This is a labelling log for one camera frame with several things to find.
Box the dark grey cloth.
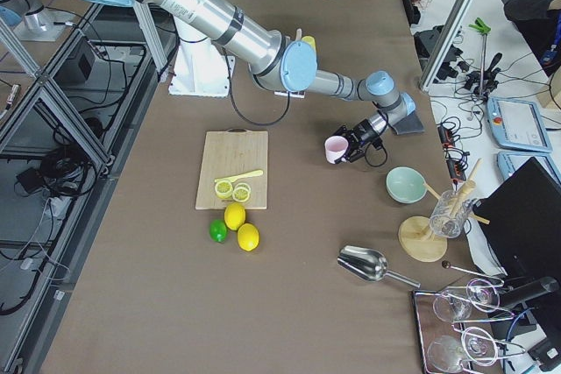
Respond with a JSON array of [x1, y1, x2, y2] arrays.
[[392, 112, 425, 136]]

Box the lemon slice right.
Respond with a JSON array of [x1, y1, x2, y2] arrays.
[[231, 182, 252, 203]]

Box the wooden cutting board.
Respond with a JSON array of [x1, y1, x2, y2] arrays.
[[195, 131, 268, 210]]

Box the green tipped grabber stick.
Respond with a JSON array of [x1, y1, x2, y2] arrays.
[[469, 17, 491, 98]]

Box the yellow cup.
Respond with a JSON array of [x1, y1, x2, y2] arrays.
[[301, 35, 316, 51]]

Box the black power strip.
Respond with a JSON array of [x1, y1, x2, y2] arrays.
[[437, 124, 467, 183]]

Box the black monitor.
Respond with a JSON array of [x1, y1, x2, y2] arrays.
[[474, 158, 560, 279]]

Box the metal scoop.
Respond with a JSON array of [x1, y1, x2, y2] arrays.
[[337, 245, 421, 289]]

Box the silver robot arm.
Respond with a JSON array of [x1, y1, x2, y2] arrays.
[[86, 0, 424, 162]]

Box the yellow lemon lower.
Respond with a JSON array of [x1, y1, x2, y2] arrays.
[[237, 223, 259, 251]]

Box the teach pendant upper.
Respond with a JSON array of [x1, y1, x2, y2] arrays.
[[486, 97, 553, 153]]

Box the wine glass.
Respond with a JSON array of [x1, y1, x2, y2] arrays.
[[433, 279, 500, 323], [425, 327, 526, 373]]

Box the wine glass lower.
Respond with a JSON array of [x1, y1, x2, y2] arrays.
[[425, 327, 526, 373]]

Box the wooden cup tree stand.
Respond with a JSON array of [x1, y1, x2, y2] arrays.
[[398, 159, 490, 262]]

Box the yellow plastic knife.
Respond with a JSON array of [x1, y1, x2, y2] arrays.
[[214, 169, 264, 183]]

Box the yellow lemon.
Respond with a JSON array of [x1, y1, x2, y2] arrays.
[[224, 202, 246, 231], [237, 223, 259, 251]]

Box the seated person dark clothes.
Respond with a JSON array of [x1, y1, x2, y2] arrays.
[[503, 0, 559, 37]]

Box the yellow lemon upper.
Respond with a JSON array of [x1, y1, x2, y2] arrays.
[[224, 202, 246, 231]]

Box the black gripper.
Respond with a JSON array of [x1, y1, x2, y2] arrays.
[[331, 116, 386, 165]]

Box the wine glass upper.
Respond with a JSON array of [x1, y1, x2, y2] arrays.
[[433, 279, 500, 323]]

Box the teach pendant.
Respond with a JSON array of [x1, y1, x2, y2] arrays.
[[486, 97, 553, 153], [496, 151, 560, 183]]

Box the aluminium frame post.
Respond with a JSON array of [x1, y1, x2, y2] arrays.
[[419, 0, 473, 93]]

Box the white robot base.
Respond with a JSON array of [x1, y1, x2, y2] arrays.
[[169, 18, 230, 98]]

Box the teach pendant lower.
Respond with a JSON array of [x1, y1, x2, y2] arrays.
[[496, 151, 560, 183]]

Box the metal mirror tray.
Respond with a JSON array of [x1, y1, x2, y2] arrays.
[[412, 291, 515, 373]]

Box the light green bowl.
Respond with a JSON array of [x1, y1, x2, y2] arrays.
[[386, 166, 427, 204]]

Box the clear glass mug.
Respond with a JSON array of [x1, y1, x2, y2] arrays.
[[430, 190, 473, 238]]

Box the lemon slice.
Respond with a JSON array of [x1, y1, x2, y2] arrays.
[[231, 182, 252, 203], [214, 180, 233, 200]]

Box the lemon slice left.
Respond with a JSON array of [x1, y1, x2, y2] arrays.
[[214, 180, 233, 200]]

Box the green lime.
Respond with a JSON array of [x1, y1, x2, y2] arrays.
[[209, 219, 228, 243]]

